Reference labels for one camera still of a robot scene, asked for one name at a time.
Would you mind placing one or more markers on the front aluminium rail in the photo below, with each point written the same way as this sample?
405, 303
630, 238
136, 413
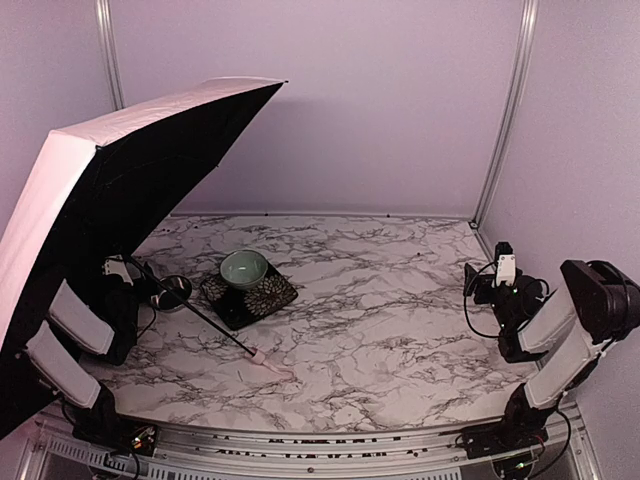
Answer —
563, 451

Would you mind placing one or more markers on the pink and black umbrella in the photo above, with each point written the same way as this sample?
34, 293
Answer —
98, 188

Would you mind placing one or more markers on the left aluminium frame post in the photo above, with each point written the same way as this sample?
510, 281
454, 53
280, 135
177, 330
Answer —
109, 52

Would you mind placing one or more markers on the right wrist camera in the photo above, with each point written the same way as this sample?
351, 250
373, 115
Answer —
504, 257

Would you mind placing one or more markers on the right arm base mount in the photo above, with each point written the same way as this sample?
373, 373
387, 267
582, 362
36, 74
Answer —
499, 437

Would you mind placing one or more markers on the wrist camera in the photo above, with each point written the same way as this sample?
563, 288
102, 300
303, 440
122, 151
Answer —
504, 257
116, 265

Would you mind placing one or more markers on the small steel bowl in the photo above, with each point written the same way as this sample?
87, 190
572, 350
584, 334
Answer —
170, 295

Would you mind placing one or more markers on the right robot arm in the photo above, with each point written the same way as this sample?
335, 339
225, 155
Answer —
569, 328

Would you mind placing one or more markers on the right aluminium frame post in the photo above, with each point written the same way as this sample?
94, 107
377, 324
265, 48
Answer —
515, 93

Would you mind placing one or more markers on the aluminium frame post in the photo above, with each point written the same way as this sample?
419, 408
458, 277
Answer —
109, 52
515, 93

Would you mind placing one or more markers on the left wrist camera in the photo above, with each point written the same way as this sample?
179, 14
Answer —
116, 265

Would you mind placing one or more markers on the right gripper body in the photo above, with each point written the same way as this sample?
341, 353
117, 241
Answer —
472, 279

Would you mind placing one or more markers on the black floral square plate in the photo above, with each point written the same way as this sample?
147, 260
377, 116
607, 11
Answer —
238, 308

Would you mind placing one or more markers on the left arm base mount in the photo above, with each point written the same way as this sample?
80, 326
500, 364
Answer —
124, 435

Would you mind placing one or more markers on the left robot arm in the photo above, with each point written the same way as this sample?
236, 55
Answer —
109, 336

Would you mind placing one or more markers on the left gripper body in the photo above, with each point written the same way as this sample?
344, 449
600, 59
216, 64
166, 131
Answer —
148, 279

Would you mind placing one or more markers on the green ceramic bowl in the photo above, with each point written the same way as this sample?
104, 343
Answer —
243, 269

